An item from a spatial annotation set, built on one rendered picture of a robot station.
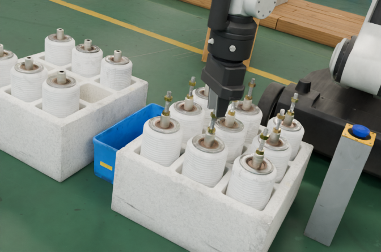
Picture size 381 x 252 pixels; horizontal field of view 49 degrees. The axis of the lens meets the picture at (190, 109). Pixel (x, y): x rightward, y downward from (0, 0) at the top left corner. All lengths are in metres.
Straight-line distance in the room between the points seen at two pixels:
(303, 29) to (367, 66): 1.72
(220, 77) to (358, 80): 0.51
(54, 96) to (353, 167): 0.75
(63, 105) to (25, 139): 0.16
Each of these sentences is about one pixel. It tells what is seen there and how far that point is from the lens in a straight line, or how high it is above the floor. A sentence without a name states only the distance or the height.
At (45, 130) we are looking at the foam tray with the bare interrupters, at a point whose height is 0.14.
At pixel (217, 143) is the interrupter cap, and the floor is 0.25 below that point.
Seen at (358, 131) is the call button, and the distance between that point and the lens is 1.03.
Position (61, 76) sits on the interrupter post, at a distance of 1.14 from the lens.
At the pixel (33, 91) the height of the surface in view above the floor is 0.20.
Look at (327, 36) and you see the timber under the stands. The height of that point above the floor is 0.06.
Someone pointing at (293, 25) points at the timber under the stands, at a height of 0.06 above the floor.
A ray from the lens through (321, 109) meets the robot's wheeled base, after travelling 1.43.
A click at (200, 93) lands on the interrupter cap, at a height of 0.25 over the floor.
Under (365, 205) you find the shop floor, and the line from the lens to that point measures 1.40.
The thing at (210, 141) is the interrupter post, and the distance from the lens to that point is 0.94.
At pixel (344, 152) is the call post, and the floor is 0.27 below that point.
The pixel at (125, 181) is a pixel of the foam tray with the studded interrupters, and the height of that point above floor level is 0.11.
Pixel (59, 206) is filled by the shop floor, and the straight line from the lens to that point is 1.13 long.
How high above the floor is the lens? 0.75
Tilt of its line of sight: 27 degrees down
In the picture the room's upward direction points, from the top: 10 degrees clockwise
